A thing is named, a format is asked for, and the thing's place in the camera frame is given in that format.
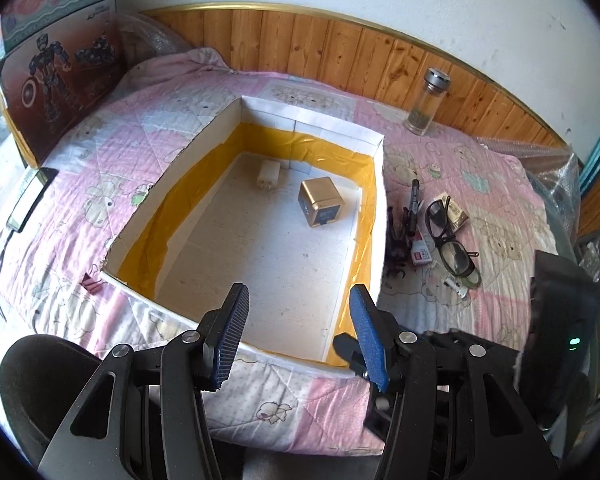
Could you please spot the purple action figure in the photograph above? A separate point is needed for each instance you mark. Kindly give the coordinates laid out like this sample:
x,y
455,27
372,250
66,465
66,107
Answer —
x,y
397,245

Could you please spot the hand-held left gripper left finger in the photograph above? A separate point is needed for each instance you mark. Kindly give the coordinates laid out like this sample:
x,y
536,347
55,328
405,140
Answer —
x,y
230,340

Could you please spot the toy box robot print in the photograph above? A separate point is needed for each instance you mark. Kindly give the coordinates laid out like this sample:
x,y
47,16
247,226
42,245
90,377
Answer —
x,y
55,75

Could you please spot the red and white small box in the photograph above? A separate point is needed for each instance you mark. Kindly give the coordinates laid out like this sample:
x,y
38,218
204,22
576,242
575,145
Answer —
x,y
422,254

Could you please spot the pink binder clip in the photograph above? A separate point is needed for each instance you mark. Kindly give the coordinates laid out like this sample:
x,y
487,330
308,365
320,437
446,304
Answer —
x,y
94,282

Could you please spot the black frame glasses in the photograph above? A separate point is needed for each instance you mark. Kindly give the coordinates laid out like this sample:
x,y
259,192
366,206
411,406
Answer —
x,y
450,245

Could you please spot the black phone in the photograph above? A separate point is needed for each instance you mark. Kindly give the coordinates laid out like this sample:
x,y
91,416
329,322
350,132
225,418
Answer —
x,y
30,197

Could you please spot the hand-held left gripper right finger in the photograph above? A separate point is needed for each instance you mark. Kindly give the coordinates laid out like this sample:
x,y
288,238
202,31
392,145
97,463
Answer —
x,y
375,345

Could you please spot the black marker pen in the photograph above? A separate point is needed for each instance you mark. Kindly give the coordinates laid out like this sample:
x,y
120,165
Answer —
x,y
414,197

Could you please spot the white cardboard box yellow tape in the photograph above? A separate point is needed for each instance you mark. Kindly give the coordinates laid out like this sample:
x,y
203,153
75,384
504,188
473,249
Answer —
x,y
260,260

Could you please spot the glass bottle metal lid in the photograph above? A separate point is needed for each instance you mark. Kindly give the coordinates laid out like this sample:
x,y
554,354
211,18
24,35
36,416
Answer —
x,y
425,105

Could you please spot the pink printed quilt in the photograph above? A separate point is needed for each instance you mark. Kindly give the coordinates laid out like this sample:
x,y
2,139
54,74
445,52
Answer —
x,y
130,160

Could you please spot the gold cube tin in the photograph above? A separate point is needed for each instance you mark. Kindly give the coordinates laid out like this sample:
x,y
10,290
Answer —
x,y
320,205

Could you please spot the wooden headboard panel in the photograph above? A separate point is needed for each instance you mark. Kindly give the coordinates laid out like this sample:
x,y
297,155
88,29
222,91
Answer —
x,y
330,45

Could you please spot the white charger plug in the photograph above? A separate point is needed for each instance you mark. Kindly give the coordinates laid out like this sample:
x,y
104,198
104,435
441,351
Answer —
x,y
268,175

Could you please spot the cream and gold small box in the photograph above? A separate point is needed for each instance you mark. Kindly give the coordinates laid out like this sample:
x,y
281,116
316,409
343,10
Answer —
x,y
457,215

